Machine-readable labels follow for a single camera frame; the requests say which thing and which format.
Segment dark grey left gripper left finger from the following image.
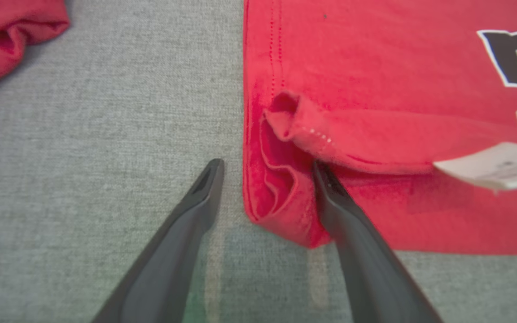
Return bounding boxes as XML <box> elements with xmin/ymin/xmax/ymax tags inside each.
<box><xmin>92</xmin><ymin>158</ymin><xmax>225</xmax><ymax>323</ymax></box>

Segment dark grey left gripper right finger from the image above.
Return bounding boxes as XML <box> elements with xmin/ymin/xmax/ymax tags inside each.
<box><xmin>311</xmin><ymin>161</ymin><xmax>442</xmax><ymax>323</ymax></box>

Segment red white jersey black letters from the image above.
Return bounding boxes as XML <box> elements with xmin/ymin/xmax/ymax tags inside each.
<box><xmin>242</xmin><ymin>0</ymin><xmax>517</xmax><ymax>255</ymax></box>

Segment red shorts with elastic waistband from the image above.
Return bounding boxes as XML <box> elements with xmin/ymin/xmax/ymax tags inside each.
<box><xmin>0</xmin><ymin>0</ymin><xmax>70</xmax><ymax>96</ymax></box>

